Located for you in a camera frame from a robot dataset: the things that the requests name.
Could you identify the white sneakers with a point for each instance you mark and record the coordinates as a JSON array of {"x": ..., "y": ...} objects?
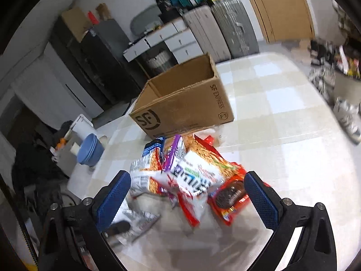
[{"x": 348, "y": 118}]

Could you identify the black clothing pile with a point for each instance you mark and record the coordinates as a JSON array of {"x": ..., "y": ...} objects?
[{"x": 33, "y": 163}]

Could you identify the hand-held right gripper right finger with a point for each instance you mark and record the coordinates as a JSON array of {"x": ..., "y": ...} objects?
[{"x": 261, "y": 200}]

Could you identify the grey suitcase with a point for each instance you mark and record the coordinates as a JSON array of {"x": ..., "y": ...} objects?
[{"x": 235, "y": 26}]

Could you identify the black bag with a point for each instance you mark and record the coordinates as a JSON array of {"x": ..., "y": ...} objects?
[{"x": 169, "y": 8}]

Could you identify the clear packet of orange snacks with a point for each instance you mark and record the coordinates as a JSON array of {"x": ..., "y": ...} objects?
[{"x": 208, "y": 153}]

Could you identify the purple snack packet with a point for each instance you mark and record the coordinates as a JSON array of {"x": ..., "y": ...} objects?
[{"x": 173, "y": 152}]

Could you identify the checkered beige tablecloth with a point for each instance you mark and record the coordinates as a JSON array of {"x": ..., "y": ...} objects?
[{"x": 282, "y": 146}]

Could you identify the beige suitcase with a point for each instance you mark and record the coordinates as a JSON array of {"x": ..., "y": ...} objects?
[{"x": 206, "y": 34}]

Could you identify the black cabinet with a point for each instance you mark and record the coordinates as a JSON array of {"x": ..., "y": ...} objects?
[{"x": 98, "y": 59}]

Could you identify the woven basket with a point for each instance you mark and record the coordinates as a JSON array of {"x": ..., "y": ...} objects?
[{"x": 156, "y": 62}]

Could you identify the small cardboard box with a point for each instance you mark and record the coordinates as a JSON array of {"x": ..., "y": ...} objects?
[{"x": 74, "y": 22}]

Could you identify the grey storage box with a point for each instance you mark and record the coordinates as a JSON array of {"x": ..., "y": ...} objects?
[{"x": 67, "y": 158}]

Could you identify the white red snack packet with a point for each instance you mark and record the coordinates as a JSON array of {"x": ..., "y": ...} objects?
[{"x": 194, "y": 176}]

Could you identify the brown cardboard box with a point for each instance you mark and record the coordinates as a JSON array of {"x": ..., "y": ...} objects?
[{"x": 183, "y": 110}]

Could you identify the white low cabinet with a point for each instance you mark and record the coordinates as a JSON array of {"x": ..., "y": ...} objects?
[{"x": 56, "y": 87}]

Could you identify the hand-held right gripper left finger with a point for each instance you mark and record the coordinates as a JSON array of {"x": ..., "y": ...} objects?
[{"x": 114, "y": 200}]

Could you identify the wooden door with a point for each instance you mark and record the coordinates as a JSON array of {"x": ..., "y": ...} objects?
[{"x": 277, "y": 8}]

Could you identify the silver snack packet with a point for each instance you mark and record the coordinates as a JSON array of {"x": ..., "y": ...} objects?
[{"x": 138, "y": 220}]

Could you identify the red cookie packet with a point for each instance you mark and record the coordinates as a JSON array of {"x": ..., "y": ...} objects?
[{"x": 228, "y": 197}]

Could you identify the white orange snack packet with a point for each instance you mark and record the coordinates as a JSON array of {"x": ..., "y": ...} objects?
[{"x": 141, "y": 175}]

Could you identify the white drawer unit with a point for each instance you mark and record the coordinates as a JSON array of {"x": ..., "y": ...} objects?
[{"x": 174, "y": 41}]

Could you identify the shoe rack with shoes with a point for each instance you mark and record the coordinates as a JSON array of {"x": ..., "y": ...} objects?
[{"x": 338, "y": 62}]

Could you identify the blue snack packet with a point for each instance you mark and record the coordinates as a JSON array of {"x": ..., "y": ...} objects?
[{"x": 152, "y": 146}]

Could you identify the stack of blue bowls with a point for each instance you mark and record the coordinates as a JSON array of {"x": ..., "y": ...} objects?
[{"x": 90, "y": 149}]

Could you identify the grey oval mirror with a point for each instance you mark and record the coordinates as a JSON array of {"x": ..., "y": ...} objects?
[{"x": 143, "y": 19}]

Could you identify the white tissue box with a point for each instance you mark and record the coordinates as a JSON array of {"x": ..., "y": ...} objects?
[{"x": 81, "y": 125}]

